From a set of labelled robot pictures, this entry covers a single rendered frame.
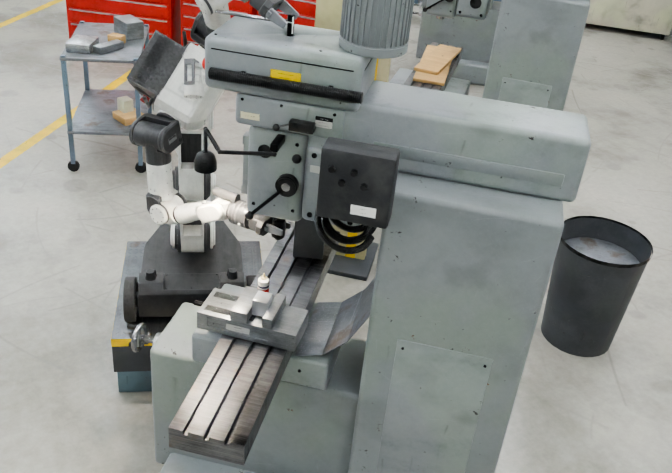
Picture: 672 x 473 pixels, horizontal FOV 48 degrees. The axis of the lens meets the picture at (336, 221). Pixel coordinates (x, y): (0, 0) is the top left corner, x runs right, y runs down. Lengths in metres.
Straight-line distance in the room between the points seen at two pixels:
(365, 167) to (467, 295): 0.56
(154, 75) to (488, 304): 1.37
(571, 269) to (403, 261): 1.88
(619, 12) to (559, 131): 8.44
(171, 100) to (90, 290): 1.90
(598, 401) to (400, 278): 1.99
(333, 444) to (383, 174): 1.25
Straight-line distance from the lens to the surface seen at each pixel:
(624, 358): 4.42
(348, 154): 1.97
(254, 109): 2.27
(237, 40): 2.22
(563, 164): 2.21
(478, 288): 2.28
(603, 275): 3.98
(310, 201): 2.35
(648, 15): 10.67
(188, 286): 3.37
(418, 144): 2.21
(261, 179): 2.38
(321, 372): 2.66
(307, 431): 2.88
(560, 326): 4.23
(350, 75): 2.15
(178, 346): 2.88
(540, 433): 3.80
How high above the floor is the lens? 2.56
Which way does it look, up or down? 30 degrees down
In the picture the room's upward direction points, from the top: 6 degrees clockwise
